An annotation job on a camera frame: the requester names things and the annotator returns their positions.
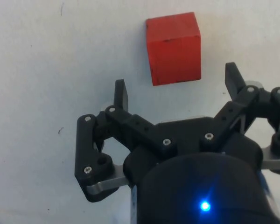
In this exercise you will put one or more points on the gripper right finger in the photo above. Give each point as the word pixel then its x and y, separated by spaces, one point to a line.
pixel 233 81

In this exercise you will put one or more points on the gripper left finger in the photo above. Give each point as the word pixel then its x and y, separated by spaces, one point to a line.
pixel 86 149

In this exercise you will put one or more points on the red cube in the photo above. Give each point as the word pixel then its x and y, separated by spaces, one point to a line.
pixel 175 53

